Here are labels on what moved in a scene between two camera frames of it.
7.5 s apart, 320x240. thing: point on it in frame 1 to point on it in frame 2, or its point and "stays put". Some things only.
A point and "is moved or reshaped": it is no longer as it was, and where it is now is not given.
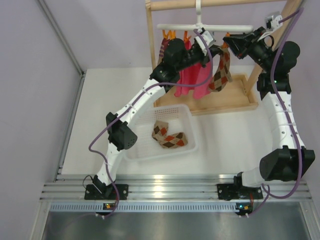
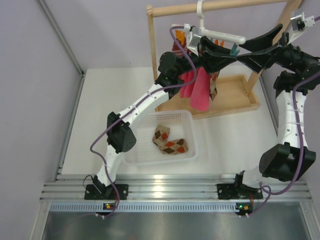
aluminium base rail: [169, 193] stays put
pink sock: [203, 75] is moved or reshaped
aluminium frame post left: [61, 36] stays put
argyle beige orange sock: [223, 75] is moved or reshaped
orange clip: [225, 44] to [221, 42]
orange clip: [170, 35] to [180, 35]
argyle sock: [172, 140] is moved or reshaped
